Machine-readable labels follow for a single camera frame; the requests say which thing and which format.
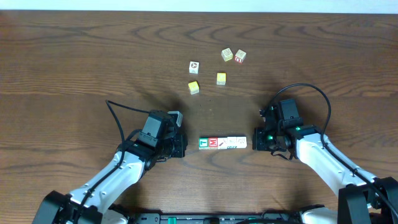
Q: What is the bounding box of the white block cane picture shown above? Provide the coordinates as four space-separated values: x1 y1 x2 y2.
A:
217 138 228 149

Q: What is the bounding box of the yellow letter G block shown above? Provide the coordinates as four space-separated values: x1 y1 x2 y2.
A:
216 73 226 85

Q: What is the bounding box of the white block airplane picture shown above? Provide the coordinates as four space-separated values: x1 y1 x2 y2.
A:
236 136 248 149

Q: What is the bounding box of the green letter L block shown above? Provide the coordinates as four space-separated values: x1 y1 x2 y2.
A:
198 138 209 150

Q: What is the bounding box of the white block soccer ball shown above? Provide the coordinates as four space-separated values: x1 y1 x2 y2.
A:
189 61 200 74

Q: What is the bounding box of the wooden block red letter side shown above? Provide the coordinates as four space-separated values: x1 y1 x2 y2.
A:
234 49 247 63

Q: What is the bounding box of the white block green N side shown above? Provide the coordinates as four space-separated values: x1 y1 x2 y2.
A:
227 137 238 149

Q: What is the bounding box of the yellow letter W block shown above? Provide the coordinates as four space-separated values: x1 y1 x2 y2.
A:
188 81 200 95

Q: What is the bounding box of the red letter M block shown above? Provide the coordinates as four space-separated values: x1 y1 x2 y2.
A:
208 138 218 149

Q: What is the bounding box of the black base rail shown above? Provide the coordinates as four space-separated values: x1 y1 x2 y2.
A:
127 212 303 224

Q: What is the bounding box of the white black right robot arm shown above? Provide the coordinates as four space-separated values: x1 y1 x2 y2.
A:
253 100 397 223

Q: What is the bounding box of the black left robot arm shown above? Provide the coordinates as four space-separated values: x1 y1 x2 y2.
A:
33 110 187 223

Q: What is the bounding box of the wooden block yellow trim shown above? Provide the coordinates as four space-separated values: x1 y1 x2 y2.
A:
221 48 234 62

